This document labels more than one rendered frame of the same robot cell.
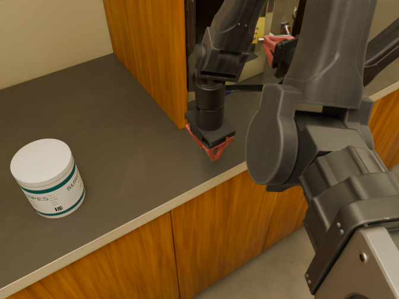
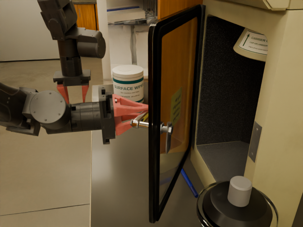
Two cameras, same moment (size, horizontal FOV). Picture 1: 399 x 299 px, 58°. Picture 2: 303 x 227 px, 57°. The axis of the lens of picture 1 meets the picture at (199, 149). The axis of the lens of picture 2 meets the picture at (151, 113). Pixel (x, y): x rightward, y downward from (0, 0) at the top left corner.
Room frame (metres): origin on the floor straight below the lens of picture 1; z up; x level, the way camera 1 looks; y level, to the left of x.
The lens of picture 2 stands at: (1.04, -0.64, 1.46)
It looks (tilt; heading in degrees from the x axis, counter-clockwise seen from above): 27 degrees down; 112
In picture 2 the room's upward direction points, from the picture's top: straight up
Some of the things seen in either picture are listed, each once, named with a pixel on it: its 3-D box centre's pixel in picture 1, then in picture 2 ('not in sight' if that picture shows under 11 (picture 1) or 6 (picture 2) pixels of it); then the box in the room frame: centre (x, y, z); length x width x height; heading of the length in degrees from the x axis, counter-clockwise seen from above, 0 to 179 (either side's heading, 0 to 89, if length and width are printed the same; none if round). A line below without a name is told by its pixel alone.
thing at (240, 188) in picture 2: not in sight; (237, 200); (1.04, -0.34, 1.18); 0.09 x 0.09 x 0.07
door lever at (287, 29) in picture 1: (274, 35); (151, 118); (0.86, -0.20, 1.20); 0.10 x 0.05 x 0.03; 91
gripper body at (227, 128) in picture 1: (209, 114); (71, 67); (0.54, -0.02, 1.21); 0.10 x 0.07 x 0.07; 33
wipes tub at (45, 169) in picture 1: (50, 178); (128, 85); (0.52, 0.36, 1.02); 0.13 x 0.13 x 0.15
